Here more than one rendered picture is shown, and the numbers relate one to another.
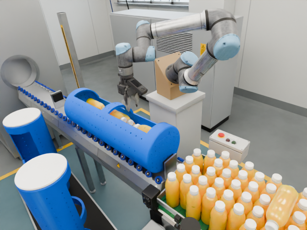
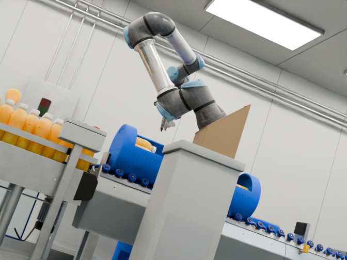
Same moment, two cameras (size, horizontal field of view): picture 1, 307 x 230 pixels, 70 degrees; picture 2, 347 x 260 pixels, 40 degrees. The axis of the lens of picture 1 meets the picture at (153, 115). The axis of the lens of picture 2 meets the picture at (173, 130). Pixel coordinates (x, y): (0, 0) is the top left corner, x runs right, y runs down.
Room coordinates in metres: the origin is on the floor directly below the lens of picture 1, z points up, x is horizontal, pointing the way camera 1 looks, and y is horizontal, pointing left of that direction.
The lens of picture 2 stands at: (2.33, -2.26, 0.75)
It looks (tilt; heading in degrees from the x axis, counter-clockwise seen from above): 12 degrees up; 116
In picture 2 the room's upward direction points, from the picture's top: 19 degrees clockwise
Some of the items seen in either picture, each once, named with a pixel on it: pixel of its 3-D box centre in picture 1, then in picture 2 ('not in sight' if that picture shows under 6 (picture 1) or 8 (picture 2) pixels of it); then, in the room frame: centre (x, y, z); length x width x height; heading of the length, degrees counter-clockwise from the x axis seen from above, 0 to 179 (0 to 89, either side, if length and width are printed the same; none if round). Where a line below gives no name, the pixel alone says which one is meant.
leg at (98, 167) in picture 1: (97, 163); not in sight; (1.71, 0.62, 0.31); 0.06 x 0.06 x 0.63; 45
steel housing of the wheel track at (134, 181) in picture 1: (80, 128); (253, 254); (1.66, 0.67, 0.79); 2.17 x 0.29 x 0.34; 45
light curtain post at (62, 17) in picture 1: (83, 96); not in sight; (2.20, 0.75, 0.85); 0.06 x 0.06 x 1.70; 45
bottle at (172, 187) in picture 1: (172, 190); not in sight; (0.74, -0.06, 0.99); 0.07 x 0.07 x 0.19
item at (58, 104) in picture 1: (58, 99); (300, 234); (1.86, 0.87, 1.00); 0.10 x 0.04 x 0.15; 135
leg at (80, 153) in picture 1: (86, 170); not in sight; (1.61, 0.72, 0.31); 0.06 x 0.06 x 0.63; 45
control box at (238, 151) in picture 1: (228, 145); (82, 134); (0.97, -0.42, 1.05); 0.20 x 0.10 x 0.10; 45
